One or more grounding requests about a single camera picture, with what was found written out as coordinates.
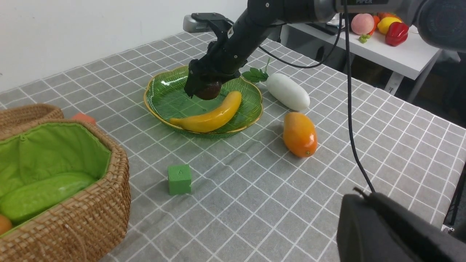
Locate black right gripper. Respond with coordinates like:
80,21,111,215
184,22,262,98

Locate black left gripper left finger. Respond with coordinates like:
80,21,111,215
337,187,419,262

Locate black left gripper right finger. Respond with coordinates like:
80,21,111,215
368,193,465,262

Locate dark purple passion fruit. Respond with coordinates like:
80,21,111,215
195,82,222,100

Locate yellow banana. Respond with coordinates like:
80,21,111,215
169,91,242,133

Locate white radish with leaves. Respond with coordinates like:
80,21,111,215
242,58,310,111

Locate orange mango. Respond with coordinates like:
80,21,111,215
283,112,318,158

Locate green chayote vegetable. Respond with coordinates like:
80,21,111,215
0,172,96,224

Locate brown potato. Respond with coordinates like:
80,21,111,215
0,214,13,235

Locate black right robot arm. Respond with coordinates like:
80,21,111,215
183,0,466,100

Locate green glass leaf plate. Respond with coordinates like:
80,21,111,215
143,65,263,139

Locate green foam cube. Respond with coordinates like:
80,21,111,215
167,164,192,195

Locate pink peach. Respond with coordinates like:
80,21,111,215
351,13,374,35

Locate orange foam cube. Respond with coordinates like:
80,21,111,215
71,113,96,126

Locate orange carrot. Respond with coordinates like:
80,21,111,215
368,15,380,35

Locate yellow lemon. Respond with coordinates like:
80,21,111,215
377,17,402,35

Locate red bell pepper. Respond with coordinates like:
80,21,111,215
385,22,409,47

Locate white side table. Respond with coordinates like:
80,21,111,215
280,24,442,103

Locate wicker basket lid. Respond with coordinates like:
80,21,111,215
0,103,64,140

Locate woven wicker basket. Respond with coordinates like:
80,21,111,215
1,119,130,262

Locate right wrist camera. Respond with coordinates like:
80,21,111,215
182,13,233,37

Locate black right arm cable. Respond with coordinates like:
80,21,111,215
258,13,376,193

